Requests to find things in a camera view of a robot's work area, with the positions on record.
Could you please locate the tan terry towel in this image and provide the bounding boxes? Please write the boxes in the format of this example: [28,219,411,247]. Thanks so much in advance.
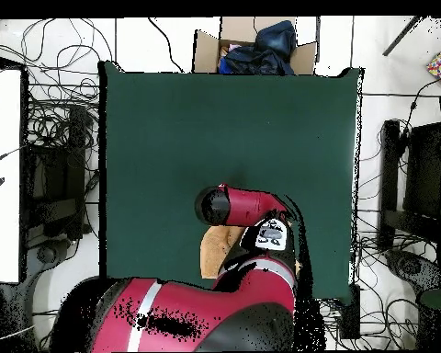
[199,224,303,279]

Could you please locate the dark green table cloth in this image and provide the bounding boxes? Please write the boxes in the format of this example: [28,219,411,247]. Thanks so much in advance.
[97,61,364,301]

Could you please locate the brown cardboard box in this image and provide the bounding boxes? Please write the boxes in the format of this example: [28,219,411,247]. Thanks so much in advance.
[192,16,319,76]

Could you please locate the dark blue garment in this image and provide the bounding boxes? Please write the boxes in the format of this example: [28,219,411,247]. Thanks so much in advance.
[219,19,298,76]

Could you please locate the black rectangular floor unit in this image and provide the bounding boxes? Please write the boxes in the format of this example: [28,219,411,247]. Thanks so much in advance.
[338,283,362,340]

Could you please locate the grey chair base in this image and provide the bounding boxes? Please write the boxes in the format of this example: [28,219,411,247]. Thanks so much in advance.
[0,234,78,352]
[384,248,441,295]

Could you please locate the white desk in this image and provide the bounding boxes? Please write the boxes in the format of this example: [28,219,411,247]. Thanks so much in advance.
[0,67,23,284]

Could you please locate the grey metal bar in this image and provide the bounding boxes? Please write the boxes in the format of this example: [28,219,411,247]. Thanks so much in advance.
[382,16,423,57]

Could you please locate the black cable tangle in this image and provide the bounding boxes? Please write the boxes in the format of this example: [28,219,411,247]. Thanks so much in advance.
[31,308,60,353]
[0,17,115,148]
[321,120,427,350]

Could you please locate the long black cable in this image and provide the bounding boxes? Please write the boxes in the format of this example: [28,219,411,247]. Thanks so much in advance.
[147,17,186,74]

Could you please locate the black frame stand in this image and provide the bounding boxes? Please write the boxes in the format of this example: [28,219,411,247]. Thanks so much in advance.
[24,105,94,242]
[377,119,441,251]

